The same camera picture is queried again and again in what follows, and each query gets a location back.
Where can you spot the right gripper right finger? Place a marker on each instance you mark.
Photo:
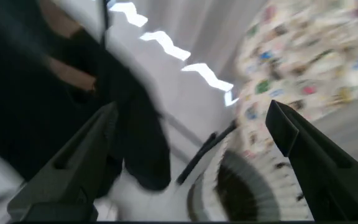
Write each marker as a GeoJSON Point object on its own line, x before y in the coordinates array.
{"type": "Point", "coordinates": [334, 180]}

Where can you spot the white curtain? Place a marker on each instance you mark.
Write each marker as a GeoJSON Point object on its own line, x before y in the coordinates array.
{"type": "Point", "coordinates": [204, 31]}

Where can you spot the black clothes rack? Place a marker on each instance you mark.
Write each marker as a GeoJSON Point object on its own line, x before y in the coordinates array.
{"type": "Point", "coordinates": [204, 152]}

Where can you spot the white laundry basket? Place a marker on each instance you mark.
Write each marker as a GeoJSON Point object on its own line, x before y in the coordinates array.
{"type": "Point", "coordinates": [259, 186]}

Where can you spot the pink clothes hanger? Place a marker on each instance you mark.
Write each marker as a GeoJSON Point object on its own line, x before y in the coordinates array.
{"type": "Point", "coordinates": [70, 74]}

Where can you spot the cream printed garment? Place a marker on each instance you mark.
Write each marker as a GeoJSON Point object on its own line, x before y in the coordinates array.
{"type": "Point", "coordinates": [306, 56]}

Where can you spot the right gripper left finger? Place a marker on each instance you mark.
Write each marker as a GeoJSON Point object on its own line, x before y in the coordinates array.
{"type": "Point", "coordinates": [70, 177]}

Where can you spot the black garment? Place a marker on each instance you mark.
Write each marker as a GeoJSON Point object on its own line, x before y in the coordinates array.
{"type": "Point", "coordinates": [17, 109]}

